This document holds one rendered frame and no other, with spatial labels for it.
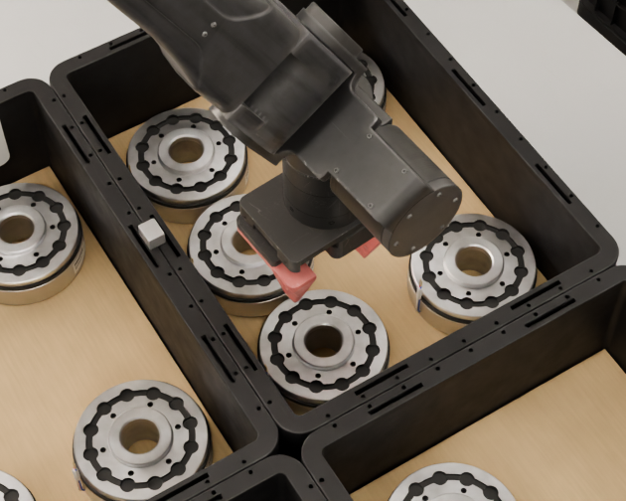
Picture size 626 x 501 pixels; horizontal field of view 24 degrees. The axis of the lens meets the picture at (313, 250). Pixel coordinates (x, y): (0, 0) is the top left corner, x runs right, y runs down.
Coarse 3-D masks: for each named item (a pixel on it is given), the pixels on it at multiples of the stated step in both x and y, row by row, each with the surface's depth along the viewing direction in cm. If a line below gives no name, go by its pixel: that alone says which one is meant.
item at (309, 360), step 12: (300, 324) 113; (312, 324) 113; (324, 324) 113; (336, 324) 113; (300, 336) 112; (348, 336) 112; (300, 348) 112; (348, 348) 112; (300, 360) 112; (312, 360) 111; (324, 360) 111; (336, 360) 111; (348, 360) 112
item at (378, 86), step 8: (360, 56) 129; (368, 64) 129; (376, 64) 129; (368, 72) 129; (376, 72) 128; (368, 80) 128; (376, 80) 128; (376, 88) 127; (384, 88) 127; (376, 96) 127
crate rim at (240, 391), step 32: (0, 96) 118; (64, 128) 118; (96, 160) 114; (128, 224) 111; (160, 256) 109; (192, 320) 106; (224, 352) 104; (224, 384) 103; (256, 416) 102; (256, 448) 100; (192, 480) 99; (224, 480) 99
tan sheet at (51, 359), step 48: (96, 288) 119; (0, 336) 117; (48, 336) 117; (96, 336) 117; (144, 336) 117; (0, 384) 114; (48, 384) 114; (96, 384) 114; (0, 432) 112; (48, 432) 112; (48, 480) 110
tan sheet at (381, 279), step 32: (416, 128) 129; (256, 160) 127; (192, 224) 123; (320, 256) 121; (352, 256) 121; (384, 256) 121; (320, 288) 119; (352, 288) 119; (384, 288) 119; (256, 320) 118; (384, 320) 118; (416, 320) 118; (256, 352) 116; (320, 352) 116; (416, 352) 116
